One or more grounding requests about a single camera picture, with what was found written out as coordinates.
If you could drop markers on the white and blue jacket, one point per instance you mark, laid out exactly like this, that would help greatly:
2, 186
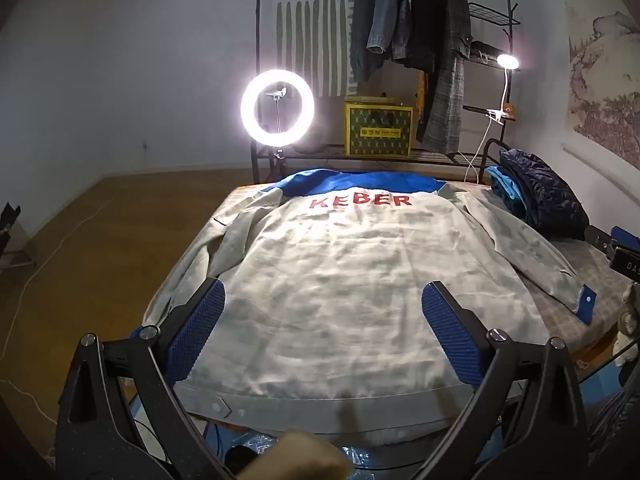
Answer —
350, 285

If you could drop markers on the grey plaid hanging coat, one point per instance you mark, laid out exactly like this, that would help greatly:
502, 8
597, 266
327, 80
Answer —
447, 90

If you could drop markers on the yellow patterned box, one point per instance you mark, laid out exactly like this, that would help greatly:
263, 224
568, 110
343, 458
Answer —
380, 130

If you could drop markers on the navy down jacket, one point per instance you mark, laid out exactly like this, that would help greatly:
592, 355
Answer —
545, 195

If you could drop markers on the black metal clothes rack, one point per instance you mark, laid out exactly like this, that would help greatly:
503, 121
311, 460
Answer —
258, 35

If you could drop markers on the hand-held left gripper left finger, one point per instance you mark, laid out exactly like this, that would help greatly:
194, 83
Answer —
195, 332

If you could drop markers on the small brown bear figure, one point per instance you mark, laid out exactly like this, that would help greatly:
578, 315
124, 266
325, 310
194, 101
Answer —
508, 108

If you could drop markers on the striped wall hanging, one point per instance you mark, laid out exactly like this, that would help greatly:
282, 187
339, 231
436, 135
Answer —
310, 35

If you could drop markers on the bed with plaid sheet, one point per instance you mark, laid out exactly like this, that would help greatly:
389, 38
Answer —
607, 320

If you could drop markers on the landscape wall painting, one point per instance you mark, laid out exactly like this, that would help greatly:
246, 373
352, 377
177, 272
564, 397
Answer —
605, 85

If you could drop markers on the black hanging coat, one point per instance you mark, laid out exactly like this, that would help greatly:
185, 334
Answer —
422, 20

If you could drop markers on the hanging denim jacket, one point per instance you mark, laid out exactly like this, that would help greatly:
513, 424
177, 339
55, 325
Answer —
390, 10

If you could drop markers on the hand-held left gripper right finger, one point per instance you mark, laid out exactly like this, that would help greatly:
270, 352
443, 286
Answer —
450, 335

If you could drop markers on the orange cloth strip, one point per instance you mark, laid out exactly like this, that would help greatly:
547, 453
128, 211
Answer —
423, 92

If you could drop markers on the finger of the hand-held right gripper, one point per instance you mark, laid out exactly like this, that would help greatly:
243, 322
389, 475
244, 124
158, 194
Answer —
600, 239
627, 237

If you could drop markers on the black folding stand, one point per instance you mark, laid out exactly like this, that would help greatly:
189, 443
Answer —
10, 215

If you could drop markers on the beige cloth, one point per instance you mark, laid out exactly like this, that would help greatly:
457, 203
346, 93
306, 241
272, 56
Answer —
300, 455

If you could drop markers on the white clip lamp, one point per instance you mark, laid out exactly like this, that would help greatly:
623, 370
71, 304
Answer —
507, 61

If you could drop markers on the beige rounded object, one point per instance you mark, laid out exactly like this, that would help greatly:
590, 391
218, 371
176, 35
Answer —
629, 317

